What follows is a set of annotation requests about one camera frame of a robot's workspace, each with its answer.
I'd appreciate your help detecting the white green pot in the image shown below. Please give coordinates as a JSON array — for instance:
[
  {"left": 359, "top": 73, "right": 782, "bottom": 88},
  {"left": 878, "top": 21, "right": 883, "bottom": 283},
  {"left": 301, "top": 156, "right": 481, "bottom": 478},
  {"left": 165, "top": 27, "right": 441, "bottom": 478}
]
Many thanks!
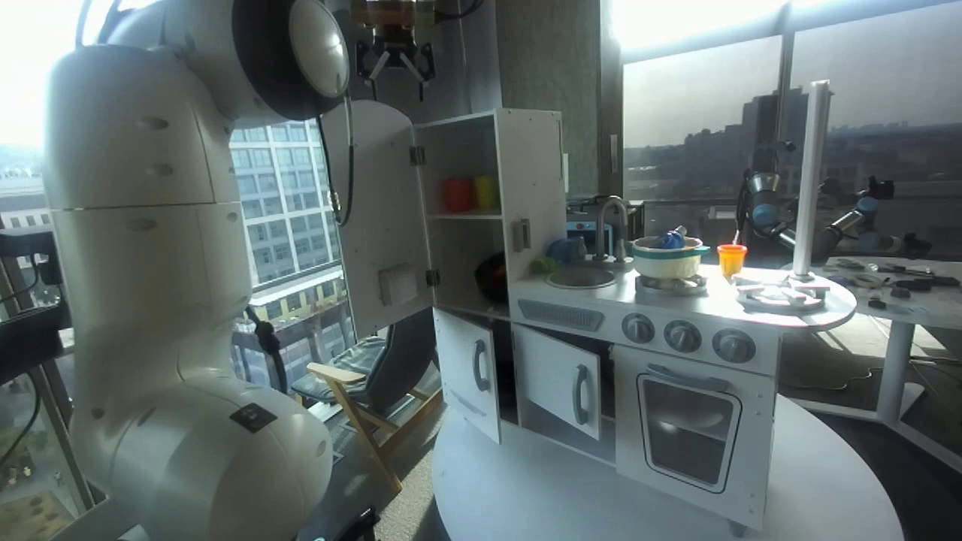
[{"left": 629, "top": 237, "right": 711, "bottom": 278}]

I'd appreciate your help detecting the oven door with window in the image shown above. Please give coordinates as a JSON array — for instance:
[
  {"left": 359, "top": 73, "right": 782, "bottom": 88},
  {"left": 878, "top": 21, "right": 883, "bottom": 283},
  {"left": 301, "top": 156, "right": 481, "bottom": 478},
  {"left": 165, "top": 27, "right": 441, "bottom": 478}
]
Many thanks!
[{"left": 609, "top": 345, "right": 776, "bottom": 531}]

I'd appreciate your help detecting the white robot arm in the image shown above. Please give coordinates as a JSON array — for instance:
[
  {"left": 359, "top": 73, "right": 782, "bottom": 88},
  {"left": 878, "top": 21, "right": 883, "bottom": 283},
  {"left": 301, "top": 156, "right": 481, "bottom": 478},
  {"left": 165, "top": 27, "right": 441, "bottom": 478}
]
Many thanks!
[{"left": 45, "top": 0, "right": 350, "bottom": 541}]

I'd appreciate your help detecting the toy sink faucet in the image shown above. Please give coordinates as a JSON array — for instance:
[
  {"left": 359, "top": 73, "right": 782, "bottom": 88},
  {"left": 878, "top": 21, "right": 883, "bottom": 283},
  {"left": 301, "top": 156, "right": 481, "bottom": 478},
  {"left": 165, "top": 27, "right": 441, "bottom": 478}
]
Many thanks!
[{"left": 596, "top": 196, "right": 629, "bottom": 268}]

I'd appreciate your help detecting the tall cabinet door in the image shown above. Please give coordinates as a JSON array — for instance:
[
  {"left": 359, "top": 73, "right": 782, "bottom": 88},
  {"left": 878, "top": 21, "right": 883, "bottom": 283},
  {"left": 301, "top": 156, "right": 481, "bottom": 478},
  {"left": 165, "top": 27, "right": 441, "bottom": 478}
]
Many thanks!
[{"left": 322, "top": 100, "right": 431, "bottom": 338}]

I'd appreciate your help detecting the grey side table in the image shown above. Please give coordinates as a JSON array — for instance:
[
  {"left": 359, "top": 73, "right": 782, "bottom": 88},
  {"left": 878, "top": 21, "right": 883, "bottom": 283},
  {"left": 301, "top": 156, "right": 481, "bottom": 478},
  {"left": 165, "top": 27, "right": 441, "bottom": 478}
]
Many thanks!
[{"left": 820, "top": 256, "right": 962, "bottom": 426}]

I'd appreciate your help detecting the orange drinking cup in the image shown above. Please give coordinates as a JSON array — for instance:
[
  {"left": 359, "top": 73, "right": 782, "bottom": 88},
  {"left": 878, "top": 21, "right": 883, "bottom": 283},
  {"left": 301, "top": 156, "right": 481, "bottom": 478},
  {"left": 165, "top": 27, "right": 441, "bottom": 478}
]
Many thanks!
[{"left": 717, "top": 243, "right": 748, "bottom": 278}]

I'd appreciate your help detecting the white toy kitchen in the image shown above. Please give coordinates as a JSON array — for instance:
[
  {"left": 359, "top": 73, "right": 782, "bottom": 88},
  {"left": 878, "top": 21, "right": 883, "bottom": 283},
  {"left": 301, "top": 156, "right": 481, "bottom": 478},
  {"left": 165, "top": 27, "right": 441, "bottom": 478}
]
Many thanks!
[{"left": 414, "top": 109, "right": 854, "bottom": 490}]

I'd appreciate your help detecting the round white table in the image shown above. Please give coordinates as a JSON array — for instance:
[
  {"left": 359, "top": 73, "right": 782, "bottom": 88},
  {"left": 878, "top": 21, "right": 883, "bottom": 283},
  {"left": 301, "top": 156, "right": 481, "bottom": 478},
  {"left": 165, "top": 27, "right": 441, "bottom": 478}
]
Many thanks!
[{"left": 431, "top": 394, "right": 907, "bottom": 541}]

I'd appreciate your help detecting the wooden chair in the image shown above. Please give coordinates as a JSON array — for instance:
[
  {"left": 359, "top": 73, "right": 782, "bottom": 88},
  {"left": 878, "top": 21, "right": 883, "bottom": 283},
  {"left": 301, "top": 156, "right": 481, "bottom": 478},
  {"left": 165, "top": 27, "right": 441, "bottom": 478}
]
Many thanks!
[{"left": 309, "top": 363, "right": 441, "bottom": 496}]

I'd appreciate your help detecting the green cup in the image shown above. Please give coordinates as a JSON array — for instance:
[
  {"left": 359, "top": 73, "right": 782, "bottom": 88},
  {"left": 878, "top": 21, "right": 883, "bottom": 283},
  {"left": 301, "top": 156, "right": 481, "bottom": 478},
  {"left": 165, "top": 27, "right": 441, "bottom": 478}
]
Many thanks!
[{"left": 471, "top": 173, "right": 498, "bottom": 212}]

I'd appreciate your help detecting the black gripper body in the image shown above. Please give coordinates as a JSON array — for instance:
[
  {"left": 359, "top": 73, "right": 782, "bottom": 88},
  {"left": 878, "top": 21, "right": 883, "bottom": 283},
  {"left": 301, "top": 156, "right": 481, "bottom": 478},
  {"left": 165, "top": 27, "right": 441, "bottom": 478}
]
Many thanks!
[{"left": 353, "top": 0, "right": 436, "bottom": 53}]

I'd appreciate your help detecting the white pole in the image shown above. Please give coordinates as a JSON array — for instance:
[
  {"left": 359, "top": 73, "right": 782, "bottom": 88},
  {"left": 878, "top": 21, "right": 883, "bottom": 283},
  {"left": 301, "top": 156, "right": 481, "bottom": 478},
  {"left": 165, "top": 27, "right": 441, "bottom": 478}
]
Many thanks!
[{"left": 792, "top": 77, "right": 832, "bottom": 278}]

